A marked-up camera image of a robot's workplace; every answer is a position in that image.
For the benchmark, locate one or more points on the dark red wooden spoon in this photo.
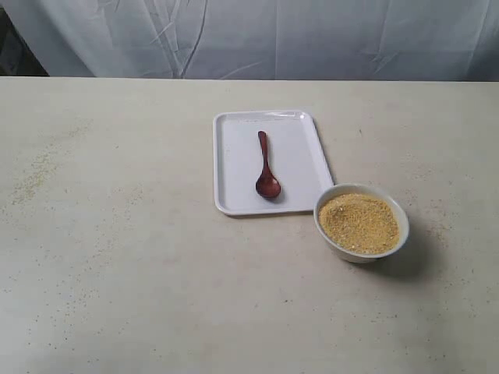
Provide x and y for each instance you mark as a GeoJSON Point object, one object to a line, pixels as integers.
{"type": "Point", "coordinates": [267, 185]}

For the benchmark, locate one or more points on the white ceramic bowl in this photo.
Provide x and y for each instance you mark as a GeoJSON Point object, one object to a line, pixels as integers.
{"type": "Point", "coordinates": [346, 188]}

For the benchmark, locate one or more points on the white fabric backdrop curtain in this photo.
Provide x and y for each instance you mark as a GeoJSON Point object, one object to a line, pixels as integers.
{"type": "Point", "coordinates": [360, 40]}

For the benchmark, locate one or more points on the tan granular powder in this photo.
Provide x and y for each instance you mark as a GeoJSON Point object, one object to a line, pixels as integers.
{"type": "Point", "coordinates": [359, 223]}

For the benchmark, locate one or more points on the white plastic tray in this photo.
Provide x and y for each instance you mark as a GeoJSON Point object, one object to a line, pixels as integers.
{"type": "Point", "coordinates": [288, 141]}

